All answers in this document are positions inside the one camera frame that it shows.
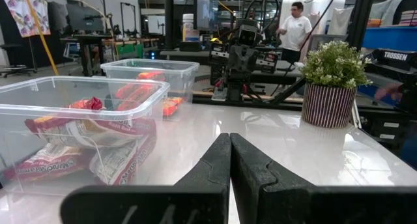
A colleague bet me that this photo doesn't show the black pillar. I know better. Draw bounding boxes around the black pillar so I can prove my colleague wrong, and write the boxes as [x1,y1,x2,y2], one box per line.
[164,0,176,51]

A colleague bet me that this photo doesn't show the blue storage bin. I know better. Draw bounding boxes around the blue storage bin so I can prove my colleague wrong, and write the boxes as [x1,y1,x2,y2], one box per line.
[362,25,417,52]

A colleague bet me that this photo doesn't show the black office chair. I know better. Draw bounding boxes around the black office chair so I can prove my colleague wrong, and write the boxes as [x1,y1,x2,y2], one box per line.
[0,43,38,79]

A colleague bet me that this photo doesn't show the white plastic jar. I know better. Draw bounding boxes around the white plastic jar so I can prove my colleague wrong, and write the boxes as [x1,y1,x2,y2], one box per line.
[182,13,195,31]

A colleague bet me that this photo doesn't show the large dark display screen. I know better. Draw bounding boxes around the large dark display screen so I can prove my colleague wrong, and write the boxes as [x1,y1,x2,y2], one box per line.
[196,0,220,32]

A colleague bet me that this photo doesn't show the floral cloth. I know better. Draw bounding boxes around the floral cloth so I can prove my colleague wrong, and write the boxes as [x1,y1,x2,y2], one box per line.
[1,0,52,38]

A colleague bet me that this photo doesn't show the black Trossen labelled bar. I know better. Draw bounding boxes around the black Trossen labelled bar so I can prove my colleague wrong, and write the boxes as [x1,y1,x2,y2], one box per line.
[364,48,417,85]

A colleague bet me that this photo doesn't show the person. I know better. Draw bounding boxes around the person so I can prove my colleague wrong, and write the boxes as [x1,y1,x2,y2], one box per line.
[276,1,313,64]

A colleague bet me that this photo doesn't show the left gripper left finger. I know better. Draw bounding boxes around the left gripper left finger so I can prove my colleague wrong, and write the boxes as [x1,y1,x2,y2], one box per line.
[60,132,232,224]

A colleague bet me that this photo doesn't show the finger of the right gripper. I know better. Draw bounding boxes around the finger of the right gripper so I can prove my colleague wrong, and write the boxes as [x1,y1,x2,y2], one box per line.
[242,45,258,72]
[229,45,244,72]

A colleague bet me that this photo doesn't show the black table frame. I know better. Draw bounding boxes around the black table frame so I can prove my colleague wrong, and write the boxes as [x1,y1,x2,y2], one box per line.
[192,76,307,111]

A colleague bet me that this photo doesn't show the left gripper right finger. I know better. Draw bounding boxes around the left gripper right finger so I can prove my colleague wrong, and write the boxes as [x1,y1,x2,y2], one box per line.
[230,133,417,224]

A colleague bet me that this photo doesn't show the black desk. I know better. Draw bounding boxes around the black desk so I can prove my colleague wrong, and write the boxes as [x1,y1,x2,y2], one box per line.
[60,33,115,77]

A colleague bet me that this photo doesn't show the black computer monitor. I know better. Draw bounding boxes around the black computer monitor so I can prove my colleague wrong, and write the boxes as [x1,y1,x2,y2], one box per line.
[66,4,106,33]

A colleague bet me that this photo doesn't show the clear plastic bin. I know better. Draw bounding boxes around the clear plastic bin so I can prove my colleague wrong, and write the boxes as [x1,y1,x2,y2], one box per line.
[100,58,201,120]
[0,76,171,197]

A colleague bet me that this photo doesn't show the yellow power cable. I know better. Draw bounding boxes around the yellow power cable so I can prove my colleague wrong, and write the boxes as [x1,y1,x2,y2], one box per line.
[21,0,60,77]

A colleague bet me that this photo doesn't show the white hanging cloth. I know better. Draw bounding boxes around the white hanging cloth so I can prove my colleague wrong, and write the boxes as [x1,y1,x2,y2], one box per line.
[327,5,354,36]

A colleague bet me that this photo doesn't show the person's hand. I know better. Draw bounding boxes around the person's hand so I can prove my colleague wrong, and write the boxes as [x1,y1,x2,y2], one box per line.
[374,83,405,102]

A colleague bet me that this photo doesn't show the potted plant striped pot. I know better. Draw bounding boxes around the potted plant striped pot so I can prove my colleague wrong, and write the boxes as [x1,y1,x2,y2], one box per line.
[298,40,374,130]

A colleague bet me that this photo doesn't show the black vertical frame post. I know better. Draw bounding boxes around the black vertical frame post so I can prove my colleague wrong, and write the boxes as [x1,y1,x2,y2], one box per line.
[345,0,377,51]

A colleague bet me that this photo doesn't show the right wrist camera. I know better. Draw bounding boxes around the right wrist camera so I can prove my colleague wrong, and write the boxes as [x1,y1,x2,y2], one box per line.
[237,19,261,48]

